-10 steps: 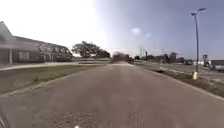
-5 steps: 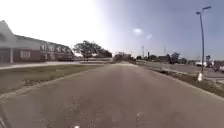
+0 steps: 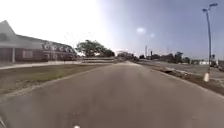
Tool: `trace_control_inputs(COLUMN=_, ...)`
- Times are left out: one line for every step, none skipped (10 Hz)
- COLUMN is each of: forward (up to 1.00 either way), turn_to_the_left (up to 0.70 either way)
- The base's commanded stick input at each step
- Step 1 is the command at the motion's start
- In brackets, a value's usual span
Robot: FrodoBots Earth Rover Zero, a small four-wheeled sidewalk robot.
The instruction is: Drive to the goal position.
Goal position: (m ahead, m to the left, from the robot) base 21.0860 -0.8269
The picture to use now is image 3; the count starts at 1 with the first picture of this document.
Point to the street lamp pole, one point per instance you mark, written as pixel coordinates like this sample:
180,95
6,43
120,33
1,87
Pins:
208,40

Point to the grey asphalt path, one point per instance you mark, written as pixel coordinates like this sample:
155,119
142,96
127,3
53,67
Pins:
123,96

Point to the green tree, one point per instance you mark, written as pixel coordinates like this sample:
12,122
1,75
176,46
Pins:
90,48

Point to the dirt and gravel strip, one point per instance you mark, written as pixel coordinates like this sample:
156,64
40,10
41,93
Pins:
186,76

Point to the dry grass verge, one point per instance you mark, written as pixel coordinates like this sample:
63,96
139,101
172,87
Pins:
36,74

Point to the robot's own part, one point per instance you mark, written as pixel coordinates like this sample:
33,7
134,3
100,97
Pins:
77,126

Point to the pale side road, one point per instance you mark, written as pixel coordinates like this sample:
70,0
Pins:
40,64

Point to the grey asphalt road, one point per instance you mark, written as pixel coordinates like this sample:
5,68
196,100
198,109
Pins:
196,69

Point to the distant row of trees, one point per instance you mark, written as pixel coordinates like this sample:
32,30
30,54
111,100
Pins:
170,58

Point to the brick building with grey roof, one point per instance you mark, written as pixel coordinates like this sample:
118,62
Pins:
30,50

